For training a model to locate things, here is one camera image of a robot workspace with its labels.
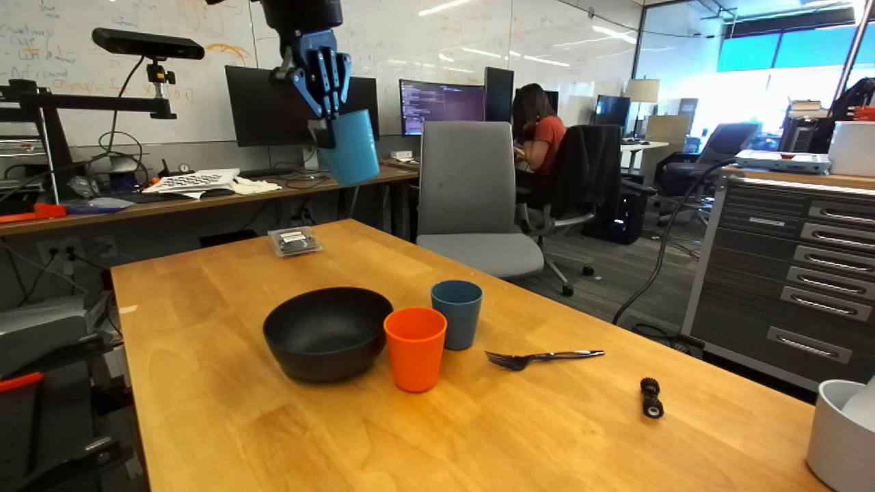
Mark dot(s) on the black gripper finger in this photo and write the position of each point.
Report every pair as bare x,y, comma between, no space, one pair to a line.
308,76
334,82

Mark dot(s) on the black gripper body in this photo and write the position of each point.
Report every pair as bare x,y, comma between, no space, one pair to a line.
303,18

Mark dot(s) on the light blue plastic cup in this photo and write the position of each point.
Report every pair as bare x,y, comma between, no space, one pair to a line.
352,152

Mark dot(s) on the dark teal plastic cup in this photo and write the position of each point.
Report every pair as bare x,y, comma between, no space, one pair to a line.
457,318

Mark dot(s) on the orange plastic cup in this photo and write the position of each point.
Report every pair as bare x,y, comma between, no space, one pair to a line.
414,359

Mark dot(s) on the black bowl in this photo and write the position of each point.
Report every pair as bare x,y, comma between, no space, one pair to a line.
329,341

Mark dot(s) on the black fork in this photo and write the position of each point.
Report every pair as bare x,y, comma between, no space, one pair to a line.
537,355

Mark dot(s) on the large black monitor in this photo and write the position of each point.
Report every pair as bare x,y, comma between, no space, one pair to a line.
260,105

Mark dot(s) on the long wooden desk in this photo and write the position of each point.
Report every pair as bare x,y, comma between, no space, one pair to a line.
319,186

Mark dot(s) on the monitor with purple screen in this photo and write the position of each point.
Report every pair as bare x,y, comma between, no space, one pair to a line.
442,101

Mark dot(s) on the white paper pile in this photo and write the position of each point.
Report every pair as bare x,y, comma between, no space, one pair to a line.
210,183

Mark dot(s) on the grey office chair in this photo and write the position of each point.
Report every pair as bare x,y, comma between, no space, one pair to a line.
468,180

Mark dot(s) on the woman in red shirt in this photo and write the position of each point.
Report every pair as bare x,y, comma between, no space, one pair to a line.
545,136

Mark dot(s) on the black office chair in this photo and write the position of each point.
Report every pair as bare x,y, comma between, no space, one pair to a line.
590,172

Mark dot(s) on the red flat object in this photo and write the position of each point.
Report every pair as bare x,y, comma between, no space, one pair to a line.
36,212

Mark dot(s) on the lamp with white shade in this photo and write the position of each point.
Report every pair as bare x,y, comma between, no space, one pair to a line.
643,87

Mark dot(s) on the dark blue office chair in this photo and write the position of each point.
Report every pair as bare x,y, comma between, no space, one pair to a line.
701,164

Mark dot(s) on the grey laptop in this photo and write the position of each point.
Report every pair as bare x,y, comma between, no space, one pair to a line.
783,160

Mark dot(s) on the grey drawer tool cabinet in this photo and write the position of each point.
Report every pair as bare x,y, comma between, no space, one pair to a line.
783,273

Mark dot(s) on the white box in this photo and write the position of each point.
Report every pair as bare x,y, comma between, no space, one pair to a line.
855,145

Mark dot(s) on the white plastic container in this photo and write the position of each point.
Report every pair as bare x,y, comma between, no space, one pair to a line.
829,447

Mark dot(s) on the black camera bar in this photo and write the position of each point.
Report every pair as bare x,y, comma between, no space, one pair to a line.
147,45

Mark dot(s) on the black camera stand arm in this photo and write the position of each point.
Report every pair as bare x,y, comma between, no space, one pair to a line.
128,105

